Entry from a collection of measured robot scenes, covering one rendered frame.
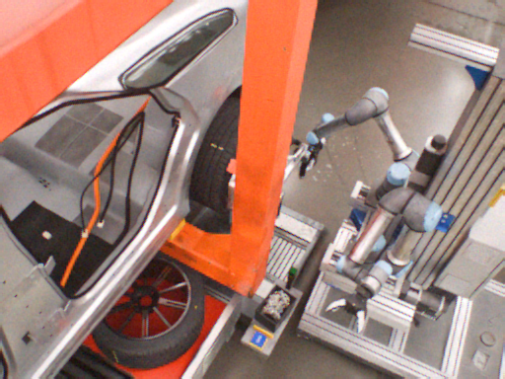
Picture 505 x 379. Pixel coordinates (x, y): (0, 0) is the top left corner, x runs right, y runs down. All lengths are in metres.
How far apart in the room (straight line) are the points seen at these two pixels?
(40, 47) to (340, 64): 4.61
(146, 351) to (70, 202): 0.90
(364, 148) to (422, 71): 1.29
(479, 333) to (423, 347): 0.39
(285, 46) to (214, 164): 1.26
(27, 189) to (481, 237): 2.30
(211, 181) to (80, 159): 0.70
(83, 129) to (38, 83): 2.26
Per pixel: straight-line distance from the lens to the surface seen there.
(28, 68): 0.74
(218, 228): 3.49
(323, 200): 4.01
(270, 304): 2.86
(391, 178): 2.91
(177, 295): 3.20
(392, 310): 2.80
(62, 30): 0.76
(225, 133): 2.76
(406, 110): 4.94
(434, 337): 3.43
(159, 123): 2.71
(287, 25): 1.56
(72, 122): 3.06
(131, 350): 2.84
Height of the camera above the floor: 3.14
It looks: 52 degrees down
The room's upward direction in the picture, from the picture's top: 7 degrees clockwise
